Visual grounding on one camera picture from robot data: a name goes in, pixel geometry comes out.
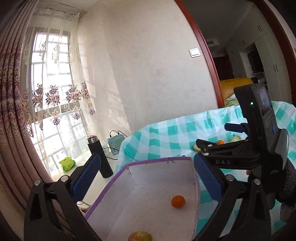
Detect floral lace curtain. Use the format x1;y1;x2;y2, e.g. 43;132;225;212
21;5;95;177

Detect yellow sofa cushion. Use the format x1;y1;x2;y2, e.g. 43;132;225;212
220;77;253;108

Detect pale apple half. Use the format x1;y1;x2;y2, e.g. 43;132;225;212
193;144;201;152

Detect green tissue packet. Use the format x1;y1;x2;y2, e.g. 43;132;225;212
59;156;76;172

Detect brown pear half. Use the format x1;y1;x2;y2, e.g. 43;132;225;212
128;231;152;241

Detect white power adapter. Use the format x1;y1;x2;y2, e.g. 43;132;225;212
102;143;110;156

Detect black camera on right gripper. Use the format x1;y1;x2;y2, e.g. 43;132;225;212
234;83;289;165

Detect pink heavy drape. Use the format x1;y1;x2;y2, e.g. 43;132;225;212
1;1;52;240

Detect teal electronic device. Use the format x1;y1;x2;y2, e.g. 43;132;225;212
107;134;125;155

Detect black thermos bottle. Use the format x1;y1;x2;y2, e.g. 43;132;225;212
87;135;113;178

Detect white kitchen cabinets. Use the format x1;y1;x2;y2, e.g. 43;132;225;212
226;6;292;103

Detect red wooden door frame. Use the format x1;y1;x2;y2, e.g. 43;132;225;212
175;0;225;108

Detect green apple half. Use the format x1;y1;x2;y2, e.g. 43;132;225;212
230;135;243;143

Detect purple rimmed cardboard box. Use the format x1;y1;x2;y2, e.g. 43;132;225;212
85;157;200;240

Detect teal white checkered tablecloth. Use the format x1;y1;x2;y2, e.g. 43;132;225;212
115;101;295;235

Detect gloved right hand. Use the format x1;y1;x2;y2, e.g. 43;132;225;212
246;159;296;223

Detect black power cable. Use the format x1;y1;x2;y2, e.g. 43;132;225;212
105;129;129;160

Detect white wall switch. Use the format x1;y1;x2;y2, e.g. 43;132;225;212
189;47;201;58

